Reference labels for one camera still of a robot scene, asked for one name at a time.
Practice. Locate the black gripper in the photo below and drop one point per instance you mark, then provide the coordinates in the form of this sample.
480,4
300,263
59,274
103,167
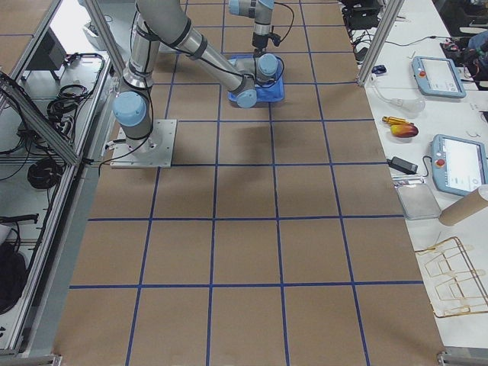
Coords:
260,41

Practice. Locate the blue plastic tray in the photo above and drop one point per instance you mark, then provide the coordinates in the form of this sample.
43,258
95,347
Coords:
268,70

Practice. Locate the brass cylinder tool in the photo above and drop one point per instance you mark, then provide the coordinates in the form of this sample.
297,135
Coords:
394,121

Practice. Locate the toy mango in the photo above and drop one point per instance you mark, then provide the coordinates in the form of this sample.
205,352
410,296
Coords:
404,130

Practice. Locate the far teach pendant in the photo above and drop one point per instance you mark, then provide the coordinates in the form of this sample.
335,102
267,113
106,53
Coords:
437,77

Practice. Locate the teach pendant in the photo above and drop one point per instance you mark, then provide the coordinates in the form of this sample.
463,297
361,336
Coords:
437,77
459,166

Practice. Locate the black power adapter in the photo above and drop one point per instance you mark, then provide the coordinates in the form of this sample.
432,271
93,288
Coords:
401,165

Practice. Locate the near teach pendant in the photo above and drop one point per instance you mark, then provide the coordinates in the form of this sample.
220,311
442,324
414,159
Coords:
459,166

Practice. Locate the cardboard tube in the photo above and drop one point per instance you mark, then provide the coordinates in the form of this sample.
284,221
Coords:
467,206

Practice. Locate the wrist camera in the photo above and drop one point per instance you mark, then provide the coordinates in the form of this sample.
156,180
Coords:
275,39

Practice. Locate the aluminium frame post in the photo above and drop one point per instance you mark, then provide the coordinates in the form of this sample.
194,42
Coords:
385,25

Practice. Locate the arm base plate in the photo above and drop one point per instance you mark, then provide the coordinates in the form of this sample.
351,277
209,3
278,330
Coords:
156,151

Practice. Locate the gold wire rack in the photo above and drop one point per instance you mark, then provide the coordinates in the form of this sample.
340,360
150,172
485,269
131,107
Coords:
454,284

